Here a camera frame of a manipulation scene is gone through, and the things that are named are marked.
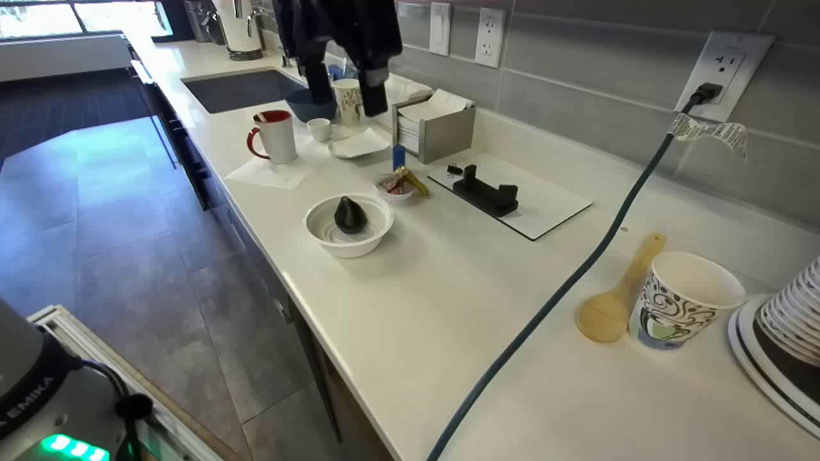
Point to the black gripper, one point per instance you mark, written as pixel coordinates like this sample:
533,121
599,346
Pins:
348,39

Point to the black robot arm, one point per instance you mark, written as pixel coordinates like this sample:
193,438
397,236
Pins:
340,8

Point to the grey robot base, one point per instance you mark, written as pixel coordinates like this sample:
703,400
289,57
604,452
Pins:
33,384

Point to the small white sachet bowl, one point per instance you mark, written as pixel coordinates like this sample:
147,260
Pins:
394,191

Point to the yellow sachet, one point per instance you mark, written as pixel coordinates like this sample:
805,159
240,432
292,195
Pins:
415,182

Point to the tiny white cup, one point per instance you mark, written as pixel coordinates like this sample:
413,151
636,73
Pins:
319,130

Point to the white square plate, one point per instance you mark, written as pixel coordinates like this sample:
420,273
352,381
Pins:
358,145

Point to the red and white mug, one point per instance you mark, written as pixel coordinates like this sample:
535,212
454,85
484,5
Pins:
276,136

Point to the small blue item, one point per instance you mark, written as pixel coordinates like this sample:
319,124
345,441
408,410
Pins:
397,158

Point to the dark recessed sink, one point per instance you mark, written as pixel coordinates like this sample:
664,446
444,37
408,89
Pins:
244,91

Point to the white kettle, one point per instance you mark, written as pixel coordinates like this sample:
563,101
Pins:
240,27

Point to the white paper napkin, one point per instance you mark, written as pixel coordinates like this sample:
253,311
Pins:
265,172

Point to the dark lump in bowl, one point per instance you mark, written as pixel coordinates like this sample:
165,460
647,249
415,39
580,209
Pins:
348,215

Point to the large white bowl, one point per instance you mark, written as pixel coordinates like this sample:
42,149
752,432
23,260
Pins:
328,235

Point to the black clamp-shaped object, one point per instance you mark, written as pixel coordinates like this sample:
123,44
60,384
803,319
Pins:
486,195

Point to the white flat board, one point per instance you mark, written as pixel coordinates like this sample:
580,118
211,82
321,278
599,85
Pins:
550,206

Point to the bright window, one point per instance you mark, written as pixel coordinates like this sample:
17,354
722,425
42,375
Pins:
78,17

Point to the wooden spoon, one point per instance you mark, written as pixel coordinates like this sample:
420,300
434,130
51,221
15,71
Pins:
608,311

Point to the black power plug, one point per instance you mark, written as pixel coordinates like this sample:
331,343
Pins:
703,94

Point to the patterned ceramic cup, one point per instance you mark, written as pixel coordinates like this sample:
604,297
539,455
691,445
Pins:
679,308

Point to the black and white plate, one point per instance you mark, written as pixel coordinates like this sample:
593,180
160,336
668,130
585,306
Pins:
768,375

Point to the white wall switch plate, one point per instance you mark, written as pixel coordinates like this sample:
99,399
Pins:
439,27

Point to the white wall outlet plate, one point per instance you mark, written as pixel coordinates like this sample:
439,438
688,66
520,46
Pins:
739,59
489,37

